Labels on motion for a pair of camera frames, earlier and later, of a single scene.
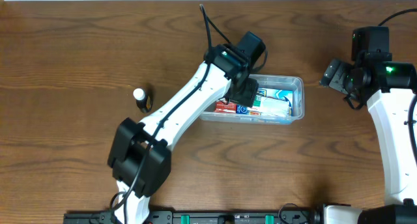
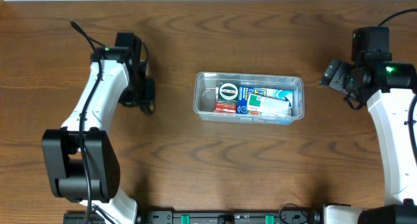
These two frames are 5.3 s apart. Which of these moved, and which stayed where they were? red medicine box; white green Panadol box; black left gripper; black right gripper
Moved: black left gripper
Stayed: white green Panadol box; black right gripper; red medicine box
